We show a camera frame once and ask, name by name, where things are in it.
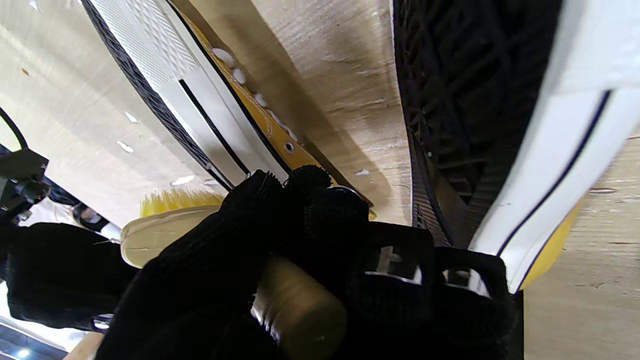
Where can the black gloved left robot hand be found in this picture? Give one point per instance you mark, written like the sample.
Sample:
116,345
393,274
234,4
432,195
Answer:
200,285

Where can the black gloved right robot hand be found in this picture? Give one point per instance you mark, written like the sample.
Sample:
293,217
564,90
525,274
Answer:
60,275

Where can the yellow canvas sneaker white laces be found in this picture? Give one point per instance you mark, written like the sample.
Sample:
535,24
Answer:
190,90
500,100

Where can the wooden brush pale bristles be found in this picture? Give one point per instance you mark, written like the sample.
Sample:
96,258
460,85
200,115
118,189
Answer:
300,310

